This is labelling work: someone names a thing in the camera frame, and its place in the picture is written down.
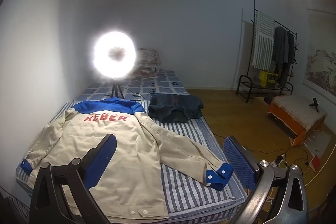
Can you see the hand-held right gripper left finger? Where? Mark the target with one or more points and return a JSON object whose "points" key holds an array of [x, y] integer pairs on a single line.
{"points": [[101, 161]]}

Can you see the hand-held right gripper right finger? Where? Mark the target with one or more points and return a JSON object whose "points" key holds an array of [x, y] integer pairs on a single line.
{"points": [[239, 161]]}

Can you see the beige and blue jacket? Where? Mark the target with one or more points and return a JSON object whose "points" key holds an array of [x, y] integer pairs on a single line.
{"points": [[131, 148]]}

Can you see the dark blue folded clothes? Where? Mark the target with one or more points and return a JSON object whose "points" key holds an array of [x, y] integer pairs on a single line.
{"points": [[173, 108]]}

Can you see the dark hanging clothes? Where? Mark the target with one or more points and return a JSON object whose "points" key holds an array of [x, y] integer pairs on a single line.
{"points": [[282, 56]]}

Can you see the black clothes rack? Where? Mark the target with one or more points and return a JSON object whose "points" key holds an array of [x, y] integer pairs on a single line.
{"points": [[254, 29]]}

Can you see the white power strip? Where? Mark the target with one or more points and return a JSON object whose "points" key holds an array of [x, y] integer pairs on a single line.
{"points": [[278, 159]]}

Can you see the blue striped blanket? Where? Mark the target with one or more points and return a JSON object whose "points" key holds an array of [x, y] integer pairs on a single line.
{"points": [[189, 187]]}

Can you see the orange ottoman with white cover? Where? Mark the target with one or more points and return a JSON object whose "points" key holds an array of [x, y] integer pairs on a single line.
{"points": [[296, 113]]}

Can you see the red flat object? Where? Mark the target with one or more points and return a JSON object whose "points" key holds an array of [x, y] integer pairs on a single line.
{"points": [[315, 162]]}

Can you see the yellow box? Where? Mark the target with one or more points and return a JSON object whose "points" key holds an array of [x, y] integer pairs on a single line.
{"points": [[269, 78]]}

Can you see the small black tripod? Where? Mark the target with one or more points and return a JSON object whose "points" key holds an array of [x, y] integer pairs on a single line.
{"points": [[315, 104]]}

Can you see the blue checked bed sheet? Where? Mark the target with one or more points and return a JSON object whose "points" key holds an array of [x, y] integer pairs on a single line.
{"points": [[162, 82]]}

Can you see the striped hanging towel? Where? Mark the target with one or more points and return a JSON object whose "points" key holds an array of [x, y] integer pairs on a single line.
{"points": [[262, 45]]}

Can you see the wall poster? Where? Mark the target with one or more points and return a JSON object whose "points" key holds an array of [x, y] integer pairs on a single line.
{"points": [[320, 61]]}

